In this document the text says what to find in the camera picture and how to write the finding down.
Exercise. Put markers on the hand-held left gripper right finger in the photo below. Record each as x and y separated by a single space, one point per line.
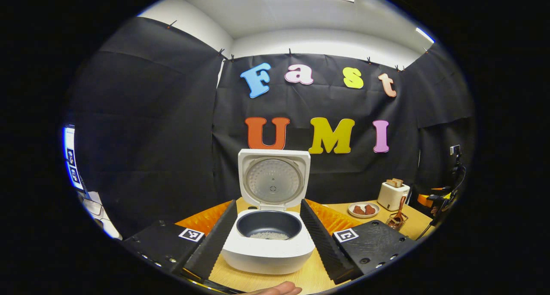
320 243

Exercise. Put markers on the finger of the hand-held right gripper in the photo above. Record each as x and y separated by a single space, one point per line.
424 200

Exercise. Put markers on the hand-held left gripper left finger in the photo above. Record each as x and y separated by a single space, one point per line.
215 239

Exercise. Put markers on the brown wooden spoon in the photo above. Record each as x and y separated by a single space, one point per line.
401 207

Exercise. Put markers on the white rice heap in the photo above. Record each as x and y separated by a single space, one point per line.
270 235

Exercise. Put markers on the white rice cooker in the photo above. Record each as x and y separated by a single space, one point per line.
266 256

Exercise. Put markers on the toasted bread slice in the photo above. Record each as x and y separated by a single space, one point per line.
398 182
391 182

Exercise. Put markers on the white toaster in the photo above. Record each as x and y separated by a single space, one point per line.
391 197

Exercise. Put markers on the brown meat piece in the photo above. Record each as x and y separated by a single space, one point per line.
358 210
370 209

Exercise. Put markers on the white round plate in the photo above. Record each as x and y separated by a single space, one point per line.
363 216

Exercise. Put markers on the black backdrop cloth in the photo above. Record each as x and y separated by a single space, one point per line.
172 136

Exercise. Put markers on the small ceiling light panel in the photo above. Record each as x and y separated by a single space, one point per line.
424 35

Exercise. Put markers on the bright screen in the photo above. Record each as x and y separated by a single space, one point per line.
71 161

